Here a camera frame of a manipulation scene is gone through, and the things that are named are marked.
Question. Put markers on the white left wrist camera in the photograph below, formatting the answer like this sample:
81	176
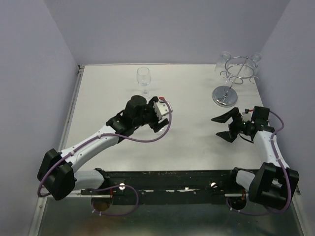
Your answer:
162	108

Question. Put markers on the clear wine glass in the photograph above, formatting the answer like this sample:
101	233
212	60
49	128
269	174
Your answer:
163	119
143	77

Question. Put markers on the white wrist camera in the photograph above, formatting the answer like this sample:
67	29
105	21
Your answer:
162	108
247	114

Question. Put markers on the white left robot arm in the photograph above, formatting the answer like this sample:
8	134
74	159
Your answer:
60	171

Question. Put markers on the chrome wine glass rack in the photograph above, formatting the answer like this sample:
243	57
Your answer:
237	70

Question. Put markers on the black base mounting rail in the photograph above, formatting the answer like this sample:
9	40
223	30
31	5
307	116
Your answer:
168	187

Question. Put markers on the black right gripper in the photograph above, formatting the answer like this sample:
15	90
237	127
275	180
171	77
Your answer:
235	113

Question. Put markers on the aluminium frame rail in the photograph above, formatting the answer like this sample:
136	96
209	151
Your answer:
41	203

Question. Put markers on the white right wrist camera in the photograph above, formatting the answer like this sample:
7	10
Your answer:
247	114

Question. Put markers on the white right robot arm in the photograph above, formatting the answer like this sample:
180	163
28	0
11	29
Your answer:
273	185

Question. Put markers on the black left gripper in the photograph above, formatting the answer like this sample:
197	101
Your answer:
156	125

